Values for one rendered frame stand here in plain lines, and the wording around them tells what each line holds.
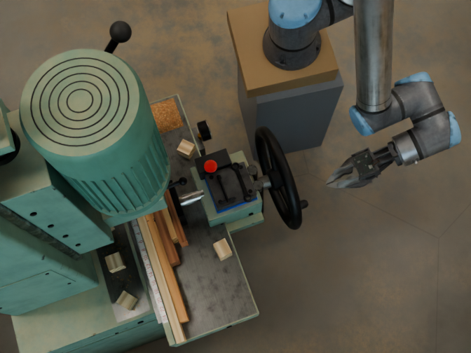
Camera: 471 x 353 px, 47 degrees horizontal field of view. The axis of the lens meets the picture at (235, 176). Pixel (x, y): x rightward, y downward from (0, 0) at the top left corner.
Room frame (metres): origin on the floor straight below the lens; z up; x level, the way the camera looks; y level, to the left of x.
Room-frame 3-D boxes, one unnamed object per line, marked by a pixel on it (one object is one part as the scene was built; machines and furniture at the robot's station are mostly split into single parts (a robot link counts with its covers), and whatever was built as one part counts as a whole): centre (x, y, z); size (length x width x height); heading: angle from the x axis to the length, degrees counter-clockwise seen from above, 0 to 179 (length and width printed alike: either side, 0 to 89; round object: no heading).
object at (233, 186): (0.39, 0.02, 0.99); 0.13 x 0.11 x 0.06; 19
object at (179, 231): (0.33, 0.15, 0.92); 0.17 x 0.02 x 0.05; 19
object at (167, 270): (0.37, 0.22, 0.92); 0.62 x 0.02 x 0.04; 19
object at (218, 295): (0.36, 0.10, 0.87); 0.61 x 0.30 x 0.06; 19
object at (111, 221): (0.34, 0.23, 1.03); 0.14 x 0.07 x 0.09; 109
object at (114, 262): (0.23, 0.31, 0.82); 0.04 x 0.04 x 0.04; 20
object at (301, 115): (0.97, -0.20, 0.27); 0.30 x 0.30 x 0.55; 11
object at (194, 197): (0.36, 0.11, 0.95); 0.09 x 0.07 x 0.09; 19
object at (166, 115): (0.59, 0.20, 0.91); 0.12 x 0.09 x 0.03; 109
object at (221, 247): (0.24, 0.03, 0.92); 0.04 x 0.03 x 0.04; 26
